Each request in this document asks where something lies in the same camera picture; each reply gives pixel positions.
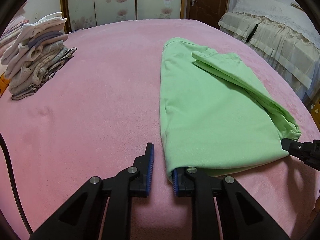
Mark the light green shirt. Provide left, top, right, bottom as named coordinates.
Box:
left=159, top=37, right=301, bottom=177

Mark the stack of folded clothes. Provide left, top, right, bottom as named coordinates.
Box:
left=1, top=12, right=76, bottom=100

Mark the pink fleece bed blanket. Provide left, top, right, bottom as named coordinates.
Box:
left=1, top=20, right=319, bottom=239

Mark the beige lace covered furniture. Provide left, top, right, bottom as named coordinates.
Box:
left=218, top=0, right=319, bottom=103

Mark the pink cartoon comforter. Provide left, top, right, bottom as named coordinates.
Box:
left=0, top=64, right=10, bottom=96

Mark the dark brown wooden door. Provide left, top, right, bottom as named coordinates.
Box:
left=185, top=0, right=229, bottom=29

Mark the folded pink striped quilt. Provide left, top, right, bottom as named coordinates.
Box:
left=0, top=16, right=29, bottom=56

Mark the floral sliding wardrobe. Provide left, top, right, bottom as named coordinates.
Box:
left=61, top=0, right=184, bottom=31

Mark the black cable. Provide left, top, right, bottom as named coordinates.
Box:
left=0, top=132, right=34, bottom=235

